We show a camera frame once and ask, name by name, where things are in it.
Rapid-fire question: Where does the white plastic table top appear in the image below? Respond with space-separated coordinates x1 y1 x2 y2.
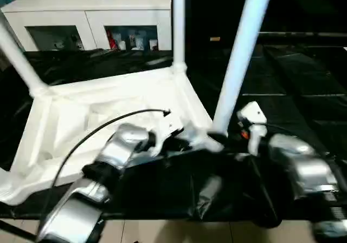
0 63 226 206

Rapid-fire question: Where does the black mat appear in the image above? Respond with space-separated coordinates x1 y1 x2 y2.
0 46 347 227

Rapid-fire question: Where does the dark metal bar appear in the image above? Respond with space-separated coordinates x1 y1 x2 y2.
259 31 347 39

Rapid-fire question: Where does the black speaker with gold label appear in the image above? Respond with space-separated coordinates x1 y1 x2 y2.
187 0 261 54

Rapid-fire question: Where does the white sideboard cabinet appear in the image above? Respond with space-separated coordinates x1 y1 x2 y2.
0 0 174 52

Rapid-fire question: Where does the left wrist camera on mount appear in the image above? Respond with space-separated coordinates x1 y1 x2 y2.
147 110 187 157

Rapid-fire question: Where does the black left camera cable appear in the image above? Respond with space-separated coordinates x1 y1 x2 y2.
39 108 172 227

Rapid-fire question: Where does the black table frame leg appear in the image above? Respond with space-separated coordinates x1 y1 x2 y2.
0 220 37 242

